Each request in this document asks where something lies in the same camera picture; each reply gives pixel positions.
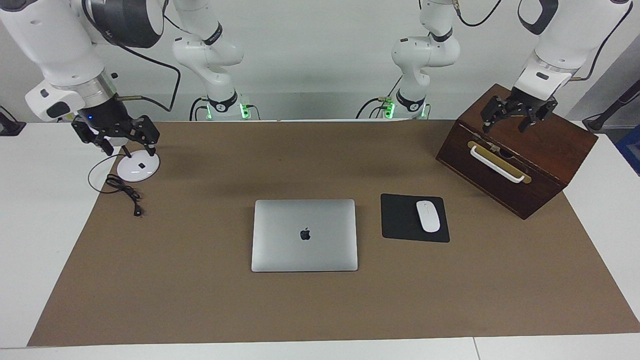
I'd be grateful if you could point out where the silver grey laptop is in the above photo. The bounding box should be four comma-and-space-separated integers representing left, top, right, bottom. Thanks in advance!
251, 199, 359, 273

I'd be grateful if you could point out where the black stand leg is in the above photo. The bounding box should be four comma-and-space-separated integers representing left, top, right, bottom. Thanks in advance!
582, 79, 640, 133

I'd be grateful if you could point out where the black stand foot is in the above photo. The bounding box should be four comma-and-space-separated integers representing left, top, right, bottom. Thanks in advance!
0, 106, 27, 137

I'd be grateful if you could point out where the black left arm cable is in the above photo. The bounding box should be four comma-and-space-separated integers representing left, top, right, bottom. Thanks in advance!
570, 0, 634, 82

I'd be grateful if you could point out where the black base cable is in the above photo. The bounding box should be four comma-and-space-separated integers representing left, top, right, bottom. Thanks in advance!
189, 96, 211, 122
356, 75, 403, 120

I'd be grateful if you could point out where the white handle with brass plate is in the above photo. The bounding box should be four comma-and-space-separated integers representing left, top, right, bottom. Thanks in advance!
467, 141, 532, 185

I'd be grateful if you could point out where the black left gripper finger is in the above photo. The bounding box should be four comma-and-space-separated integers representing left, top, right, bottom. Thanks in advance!
517, 102, 558, 133
481, 96, 512, 134

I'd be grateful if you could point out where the black lamp power cable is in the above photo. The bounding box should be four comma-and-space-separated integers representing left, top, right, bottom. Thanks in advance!
88, 154, 146, 218

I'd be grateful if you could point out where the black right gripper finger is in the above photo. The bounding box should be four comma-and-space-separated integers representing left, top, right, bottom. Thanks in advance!
71, 117, 115, 156
120, 115, 161, 157

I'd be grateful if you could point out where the white computer mouse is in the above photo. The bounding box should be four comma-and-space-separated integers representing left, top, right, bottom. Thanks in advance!
416, 200, 441, 234

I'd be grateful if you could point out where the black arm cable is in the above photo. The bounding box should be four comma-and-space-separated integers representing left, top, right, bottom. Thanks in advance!
82, 0, 182, 113
570, 0, 634, 82

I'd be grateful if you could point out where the blue object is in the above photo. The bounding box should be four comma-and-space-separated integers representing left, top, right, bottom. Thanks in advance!
615, 125, 640, 177

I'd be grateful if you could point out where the black mouse pad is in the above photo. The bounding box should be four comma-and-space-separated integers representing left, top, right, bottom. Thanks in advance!
380, 193, 451, 244

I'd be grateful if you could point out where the brown table mat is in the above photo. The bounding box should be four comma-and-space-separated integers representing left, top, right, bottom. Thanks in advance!
27, 120, 640, 347

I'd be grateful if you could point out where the dark brown wooden box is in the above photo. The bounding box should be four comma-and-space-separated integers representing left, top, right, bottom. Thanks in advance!
435, 83, 599, 221

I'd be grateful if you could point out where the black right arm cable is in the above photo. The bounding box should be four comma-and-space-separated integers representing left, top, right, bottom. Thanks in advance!
82, 0, 182, 113

